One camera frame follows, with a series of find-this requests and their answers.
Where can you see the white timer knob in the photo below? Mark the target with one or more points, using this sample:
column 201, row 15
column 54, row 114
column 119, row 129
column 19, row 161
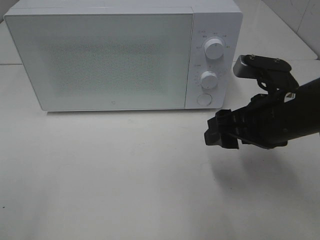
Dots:
column 208, row 80

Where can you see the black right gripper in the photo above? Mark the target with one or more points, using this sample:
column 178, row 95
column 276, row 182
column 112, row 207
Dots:
column 272, row 75

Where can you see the white microwave oven body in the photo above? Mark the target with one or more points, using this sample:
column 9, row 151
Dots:
column 210, row 18

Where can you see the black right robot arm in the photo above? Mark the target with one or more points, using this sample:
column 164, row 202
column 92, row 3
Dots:
column 287, row 111

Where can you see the round white door button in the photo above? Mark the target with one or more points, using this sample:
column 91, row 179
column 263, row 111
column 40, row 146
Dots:
column 204, row 99

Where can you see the white microwave door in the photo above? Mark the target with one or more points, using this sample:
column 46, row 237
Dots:
column 105, row 62

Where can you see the upper white power knob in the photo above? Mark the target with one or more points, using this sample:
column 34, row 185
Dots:
column 214, row 48

